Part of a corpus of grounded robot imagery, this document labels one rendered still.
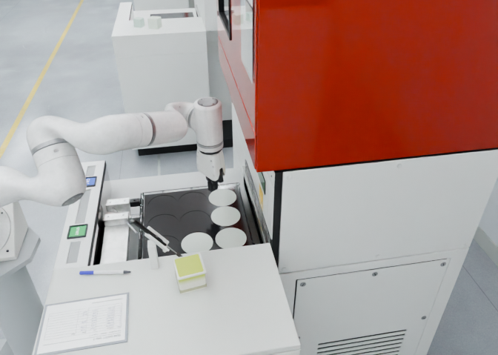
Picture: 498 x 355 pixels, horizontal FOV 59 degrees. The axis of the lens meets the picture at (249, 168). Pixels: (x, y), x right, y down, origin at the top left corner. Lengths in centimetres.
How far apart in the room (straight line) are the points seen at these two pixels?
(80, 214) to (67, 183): 42
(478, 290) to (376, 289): 118
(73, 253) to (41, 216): 180
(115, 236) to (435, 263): 109
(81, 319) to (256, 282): 45
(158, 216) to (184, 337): 54
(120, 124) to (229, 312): 54
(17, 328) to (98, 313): 74
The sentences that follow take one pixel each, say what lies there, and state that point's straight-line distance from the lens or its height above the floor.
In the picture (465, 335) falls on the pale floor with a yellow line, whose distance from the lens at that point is 252.
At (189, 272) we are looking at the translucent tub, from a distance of 116.
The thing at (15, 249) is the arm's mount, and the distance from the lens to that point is 166.
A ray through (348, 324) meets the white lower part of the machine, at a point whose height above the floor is 49.
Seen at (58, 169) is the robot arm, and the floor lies 130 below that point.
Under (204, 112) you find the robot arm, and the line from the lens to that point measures 129.
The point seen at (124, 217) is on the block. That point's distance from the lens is 155.
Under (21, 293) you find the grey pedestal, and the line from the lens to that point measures 181.
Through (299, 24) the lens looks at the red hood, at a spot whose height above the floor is 161.
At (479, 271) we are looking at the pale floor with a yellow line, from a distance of 286.
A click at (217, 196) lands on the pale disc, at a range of 160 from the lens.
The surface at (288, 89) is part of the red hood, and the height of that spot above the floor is 146.
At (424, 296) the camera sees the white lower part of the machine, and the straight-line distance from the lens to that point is 179.
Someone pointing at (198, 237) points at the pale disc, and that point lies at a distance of 144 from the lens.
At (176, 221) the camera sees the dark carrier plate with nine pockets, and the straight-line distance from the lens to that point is 151.
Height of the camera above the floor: 189
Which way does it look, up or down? 35 degrees down
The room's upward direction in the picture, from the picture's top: straight up
